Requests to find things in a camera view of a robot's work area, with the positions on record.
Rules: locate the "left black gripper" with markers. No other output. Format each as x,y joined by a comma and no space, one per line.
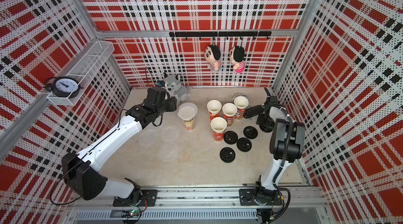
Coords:
172,103

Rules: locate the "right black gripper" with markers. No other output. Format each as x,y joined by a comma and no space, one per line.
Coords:
261,118

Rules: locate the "translucent leak-proof paper sheet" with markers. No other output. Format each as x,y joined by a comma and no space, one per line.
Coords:
187,106

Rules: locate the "yellow-red paper cup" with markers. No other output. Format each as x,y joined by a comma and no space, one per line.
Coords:
188,120

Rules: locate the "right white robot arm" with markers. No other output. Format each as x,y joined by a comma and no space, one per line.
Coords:
286,146

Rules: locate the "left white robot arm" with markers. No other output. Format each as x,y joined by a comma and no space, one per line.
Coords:
81,170

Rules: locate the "grey white husky plush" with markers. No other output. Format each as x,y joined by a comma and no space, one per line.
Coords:
173,85

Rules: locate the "black oblong case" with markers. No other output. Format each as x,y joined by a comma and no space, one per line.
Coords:
253,111

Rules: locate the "red paper cup back-right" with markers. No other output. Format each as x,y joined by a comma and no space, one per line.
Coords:
242,103

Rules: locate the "red paper cup middle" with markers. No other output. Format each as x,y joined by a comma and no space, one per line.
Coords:
229,111

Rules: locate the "boy doll pink shirt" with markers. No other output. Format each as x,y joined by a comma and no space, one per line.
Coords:
237,58

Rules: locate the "red paper cup back-left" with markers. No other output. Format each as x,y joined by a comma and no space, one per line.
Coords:
214,107

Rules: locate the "black lid centre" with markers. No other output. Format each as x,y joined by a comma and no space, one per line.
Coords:
244,145

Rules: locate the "black lid near front cup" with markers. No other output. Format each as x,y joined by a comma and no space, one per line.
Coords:
230,137

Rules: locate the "red paper cup front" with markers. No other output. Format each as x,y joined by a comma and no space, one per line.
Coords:
218,126

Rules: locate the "boy doll striped shirt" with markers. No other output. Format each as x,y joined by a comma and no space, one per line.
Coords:
212,55

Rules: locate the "black round clock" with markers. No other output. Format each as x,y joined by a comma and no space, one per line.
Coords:
62,87

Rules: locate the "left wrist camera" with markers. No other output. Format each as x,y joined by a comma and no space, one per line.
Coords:
160,83

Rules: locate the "black hook rail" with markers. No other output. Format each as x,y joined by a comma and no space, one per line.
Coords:
221,34

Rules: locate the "white wire basket shelf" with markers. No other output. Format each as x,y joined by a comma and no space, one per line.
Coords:
85,69

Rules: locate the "metal base rail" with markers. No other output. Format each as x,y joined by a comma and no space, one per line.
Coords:
204,203

